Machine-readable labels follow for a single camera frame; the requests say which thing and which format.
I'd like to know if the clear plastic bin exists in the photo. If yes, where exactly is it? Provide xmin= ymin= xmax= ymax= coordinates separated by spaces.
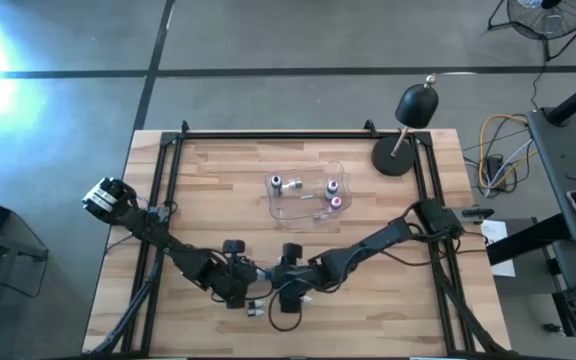
xmin=264 ymin=160 xmax=354 ymax=230

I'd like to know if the white paper sheet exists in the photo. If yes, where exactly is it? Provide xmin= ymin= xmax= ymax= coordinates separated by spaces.
xmin=480 ymin=219 xmax=517 ymax=279

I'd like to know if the black desk lamp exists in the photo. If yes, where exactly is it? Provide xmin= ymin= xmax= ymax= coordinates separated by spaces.
xmin=370 ymin=73 xmax=440 ymax=178

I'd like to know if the dark side stand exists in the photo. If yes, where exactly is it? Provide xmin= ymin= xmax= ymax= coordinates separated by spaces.
xmin=0 ymin=212 xmax=49 ymax=301

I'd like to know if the black power strip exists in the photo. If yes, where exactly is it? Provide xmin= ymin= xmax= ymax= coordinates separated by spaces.
xmin=485 ymin=154 xmax=504 ymax=187

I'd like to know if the black metal beam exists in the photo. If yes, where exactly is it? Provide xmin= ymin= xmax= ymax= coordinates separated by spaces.
xmin=485 ymin=213 xmax=576 ymax=267

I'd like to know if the dark grey side desk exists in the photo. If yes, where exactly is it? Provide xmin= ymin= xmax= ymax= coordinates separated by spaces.
xmin=525 ymin=104 xmax=576 ymax=242

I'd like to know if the black floor fan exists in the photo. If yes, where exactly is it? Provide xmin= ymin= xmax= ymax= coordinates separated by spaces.
xmin=486 ymin=0 xmax=576 ymax=62

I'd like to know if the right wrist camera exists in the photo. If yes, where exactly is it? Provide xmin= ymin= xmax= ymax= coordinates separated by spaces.
xmin=280 ymin=242 xmax=304 ymax=262

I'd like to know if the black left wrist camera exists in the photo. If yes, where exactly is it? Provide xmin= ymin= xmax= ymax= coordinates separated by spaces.
xmin=221 ymin=238 xmax=247 ymax=257

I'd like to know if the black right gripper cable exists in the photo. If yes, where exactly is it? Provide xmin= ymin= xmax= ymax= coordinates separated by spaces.
xmin=266 ymin=299 xmax=304 ymax=333

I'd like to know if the black aluminium table frame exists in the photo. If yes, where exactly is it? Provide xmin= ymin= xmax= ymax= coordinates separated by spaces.
xmin=82 ymin=118 xmax=507 ymax=357

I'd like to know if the grey cable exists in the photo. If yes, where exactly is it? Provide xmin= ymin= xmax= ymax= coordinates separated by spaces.
xmin=485 ymin=139 xmax=537 ymax=199

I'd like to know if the yellow cable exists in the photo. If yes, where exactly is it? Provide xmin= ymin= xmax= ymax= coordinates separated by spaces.
xmin=477 ymin=113 xmax=539 ymax=191

